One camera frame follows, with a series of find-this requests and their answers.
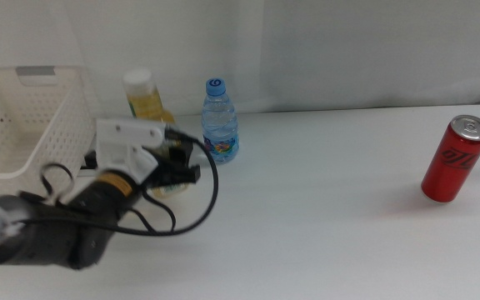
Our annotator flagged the white backdrop curtain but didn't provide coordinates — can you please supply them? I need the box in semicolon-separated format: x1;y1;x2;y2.
0;0;480;118

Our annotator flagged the clear water bottle blue cap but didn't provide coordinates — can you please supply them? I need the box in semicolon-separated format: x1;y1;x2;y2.
201;77;240;164

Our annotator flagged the black camera cable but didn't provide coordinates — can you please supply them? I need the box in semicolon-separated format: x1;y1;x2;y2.
39;128;220;238

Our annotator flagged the red cola can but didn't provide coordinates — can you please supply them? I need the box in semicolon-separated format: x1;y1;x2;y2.
421;114;480;204

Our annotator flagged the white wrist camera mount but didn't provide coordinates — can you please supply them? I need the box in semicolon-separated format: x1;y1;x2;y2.
94;117;168;185

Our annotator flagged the yellow tea bottle white cap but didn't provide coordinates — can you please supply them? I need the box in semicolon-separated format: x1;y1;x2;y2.
122;67;189;198

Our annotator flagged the white perforated plastic basket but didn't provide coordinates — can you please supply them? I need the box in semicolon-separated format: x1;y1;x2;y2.
0;65;100;193

